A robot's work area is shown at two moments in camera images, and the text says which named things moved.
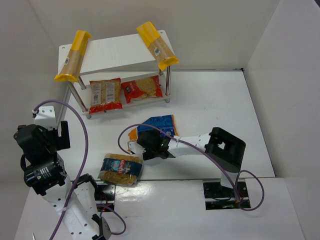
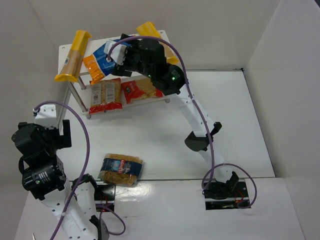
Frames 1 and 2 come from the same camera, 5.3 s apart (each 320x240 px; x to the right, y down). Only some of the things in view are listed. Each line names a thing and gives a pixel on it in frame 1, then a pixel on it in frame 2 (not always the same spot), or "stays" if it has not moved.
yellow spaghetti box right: (150, 35) stays
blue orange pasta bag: (167, 123) → (97, 67)
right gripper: (144, 144) → (122, 71)
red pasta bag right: (142, 88) stays
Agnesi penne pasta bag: (118, 169) stays
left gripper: (64, 135) stays
